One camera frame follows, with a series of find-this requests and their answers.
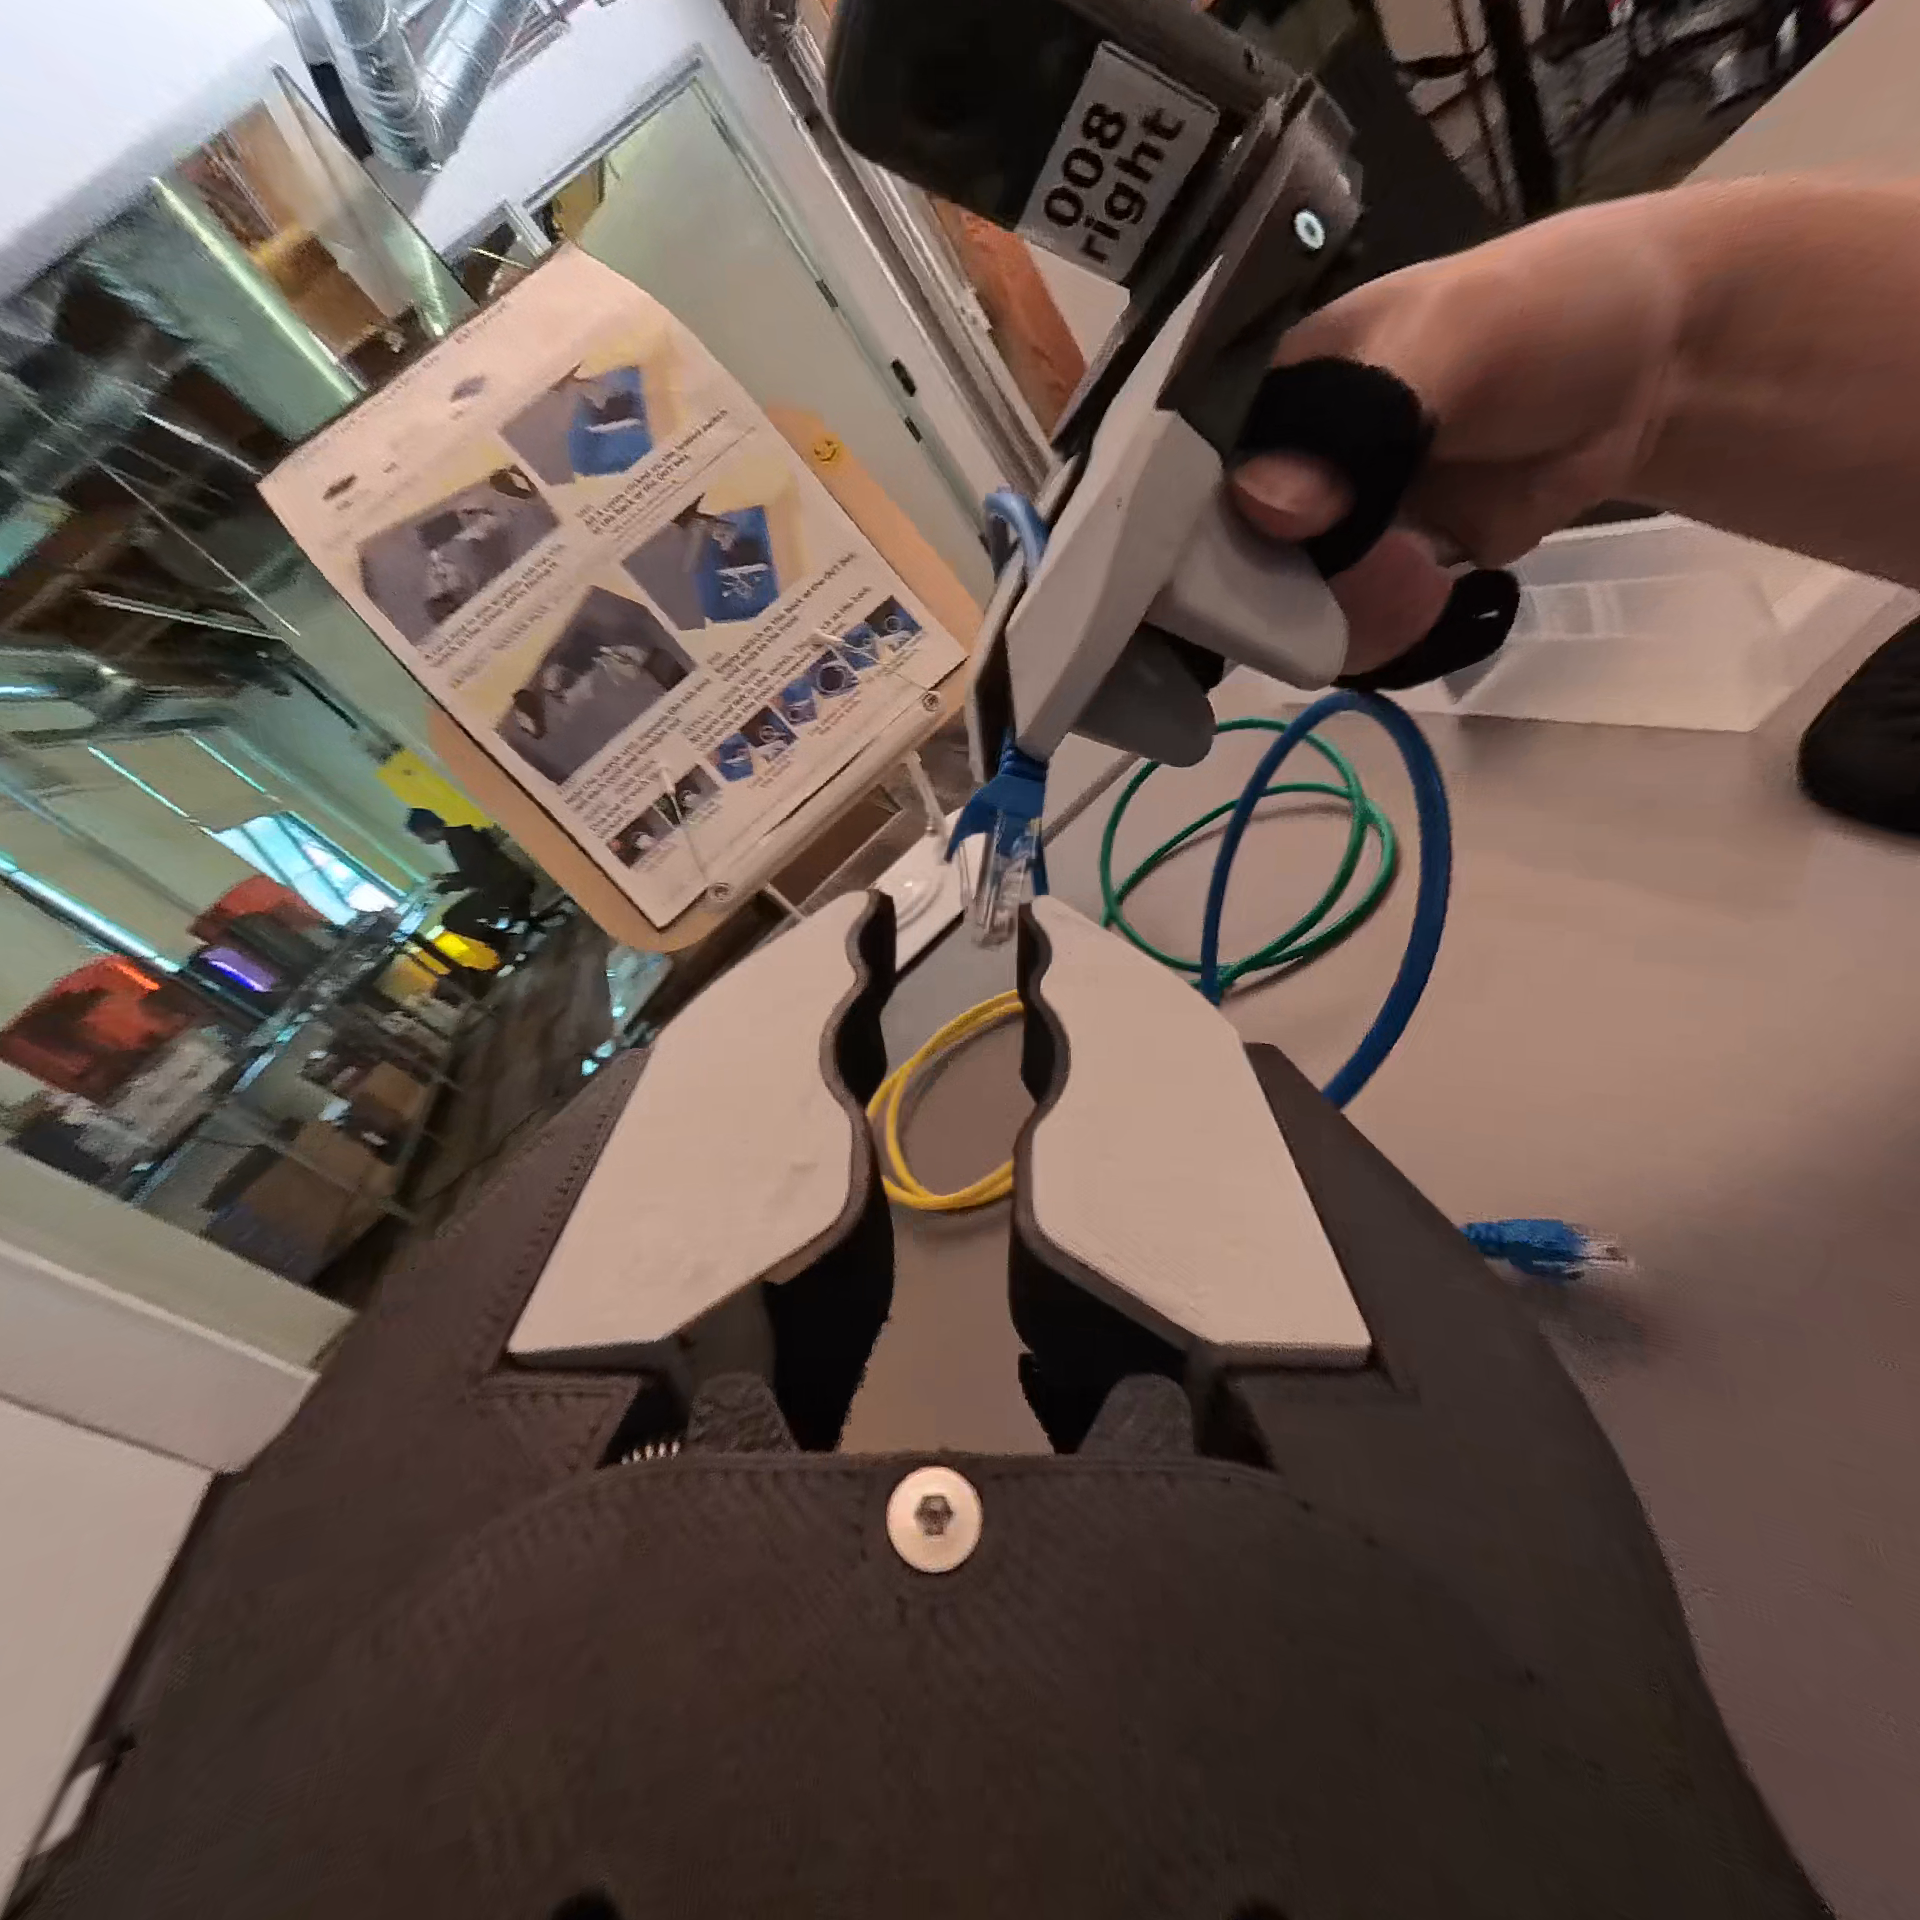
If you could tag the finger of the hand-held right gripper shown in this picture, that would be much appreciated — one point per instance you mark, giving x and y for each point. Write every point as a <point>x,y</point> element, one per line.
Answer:
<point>1103,524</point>

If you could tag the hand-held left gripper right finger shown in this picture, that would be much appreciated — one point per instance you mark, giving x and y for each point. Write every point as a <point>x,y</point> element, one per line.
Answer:
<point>1184,1185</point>

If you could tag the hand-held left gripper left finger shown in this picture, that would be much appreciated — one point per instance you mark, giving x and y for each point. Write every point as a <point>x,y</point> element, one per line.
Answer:
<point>705,1171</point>

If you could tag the person's right forearm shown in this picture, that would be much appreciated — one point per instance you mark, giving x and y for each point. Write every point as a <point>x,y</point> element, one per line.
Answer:
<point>1786,359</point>

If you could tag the person's right hand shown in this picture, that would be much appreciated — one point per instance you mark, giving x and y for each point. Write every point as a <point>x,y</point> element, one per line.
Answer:
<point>1529,390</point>

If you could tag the printed instruction poster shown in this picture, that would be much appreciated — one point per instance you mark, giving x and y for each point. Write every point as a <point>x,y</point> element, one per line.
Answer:
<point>600,599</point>

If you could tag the clear plastic bin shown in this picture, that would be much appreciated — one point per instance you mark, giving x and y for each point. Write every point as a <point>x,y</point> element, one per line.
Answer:
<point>1650,629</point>

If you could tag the black carbon-pattern pad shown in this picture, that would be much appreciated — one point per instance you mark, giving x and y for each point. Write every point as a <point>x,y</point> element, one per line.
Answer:
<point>1868,735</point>

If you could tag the silver ventilation duct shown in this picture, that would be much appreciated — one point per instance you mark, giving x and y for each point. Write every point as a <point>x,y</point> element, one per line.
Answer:
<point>397,68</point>

